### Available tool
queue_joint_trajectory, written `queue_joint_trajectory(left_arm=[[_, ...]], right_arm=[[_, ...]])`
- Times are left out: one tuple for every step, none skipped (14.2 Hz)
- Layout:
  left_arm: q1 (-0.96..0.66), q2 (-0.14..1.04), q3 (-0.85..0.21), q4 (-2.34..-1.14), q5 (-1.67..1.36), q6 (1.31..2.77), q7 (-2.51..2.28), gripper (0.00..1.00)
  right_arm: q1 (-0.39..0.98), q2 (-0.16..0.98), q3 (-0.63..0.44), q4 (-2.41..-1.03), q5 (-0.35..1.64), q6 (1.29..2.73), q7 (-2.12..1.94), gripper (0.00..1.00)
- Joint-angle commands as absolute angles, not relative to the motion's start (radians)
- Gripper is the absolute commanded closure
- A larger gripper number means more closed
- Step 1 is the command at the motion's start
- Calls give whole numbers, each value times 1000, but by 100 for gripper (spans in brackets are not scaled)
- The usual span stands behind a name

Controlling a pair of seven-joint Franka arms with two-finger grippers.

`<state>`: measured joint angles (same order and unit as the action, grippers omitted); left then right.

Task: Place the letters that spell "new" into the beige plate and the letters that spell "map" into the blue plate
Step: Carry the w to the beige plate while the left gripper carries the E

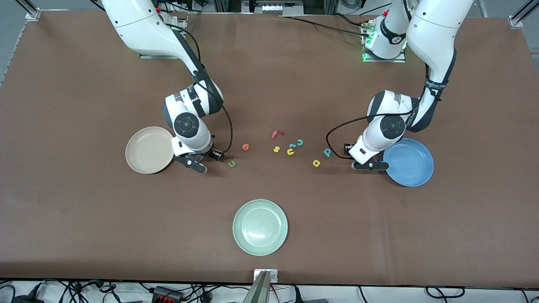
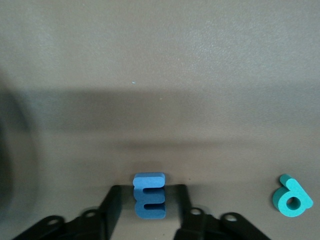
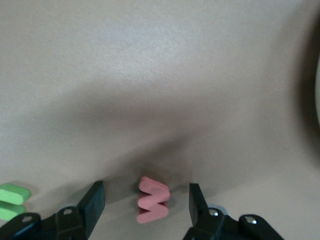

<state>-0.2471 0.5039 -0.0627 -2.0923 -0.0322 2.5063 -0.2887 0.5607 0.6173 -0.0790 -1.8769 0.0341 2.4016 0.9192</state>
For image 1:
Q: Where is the beige brown plate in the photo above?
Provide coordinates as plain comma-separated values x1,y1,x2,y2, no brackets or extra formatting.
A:
125,126,175,175

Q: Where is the blue plate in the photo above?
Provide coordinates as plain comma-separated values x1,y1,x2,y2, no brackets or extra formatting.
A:
382,138,434,187

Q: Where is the pale green plate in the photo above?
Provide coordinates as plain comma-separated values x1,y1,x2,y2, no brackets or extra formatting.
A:
232,199,288,256

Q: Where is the black orange power strip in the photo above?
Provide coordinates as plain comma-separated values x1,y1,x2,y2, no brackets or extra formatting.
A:
152,286,184,303

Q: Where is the silver device with connectors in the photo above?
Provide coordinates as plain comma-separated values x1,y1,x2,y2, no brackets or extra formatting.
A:
251,0,304,16

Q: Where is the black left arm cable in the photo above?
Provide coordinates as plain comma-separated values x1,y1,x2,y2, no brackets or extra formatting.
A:
326,63,443,160

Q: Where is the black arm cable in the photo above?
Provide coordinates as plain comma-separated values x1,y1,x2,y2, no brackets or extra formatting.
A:
326,63,443,160
166,23,233,154

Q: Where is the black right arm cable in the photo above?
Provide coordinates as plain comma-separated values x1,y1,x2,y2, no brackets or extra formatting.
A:
166,23,233,154

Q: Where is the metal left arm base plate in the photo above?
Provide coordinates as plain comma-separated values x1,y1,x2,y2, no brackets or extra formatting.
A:
362,19,407,64

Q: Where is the long black table cable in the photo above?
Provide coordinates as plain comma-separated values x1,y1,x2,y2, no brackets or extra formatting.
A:
278,16,371,37

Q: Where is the short black table cable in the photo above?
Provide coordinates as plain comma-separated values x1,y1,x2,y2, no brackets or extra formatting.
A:
333,13,371,28

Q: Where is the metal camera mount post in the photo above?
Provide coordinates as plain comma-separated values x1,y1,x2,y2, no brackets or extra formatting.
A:
243,269,278,303

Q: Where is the black looped floor cable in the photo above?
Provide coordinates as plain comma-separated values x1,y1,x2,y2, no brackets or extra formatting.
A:
425,286,466,299

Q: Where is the aluminium frame profile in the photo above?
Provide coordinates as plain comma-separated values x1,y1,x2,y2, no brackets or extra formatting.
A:
16,0,42,21
509,0,539,29

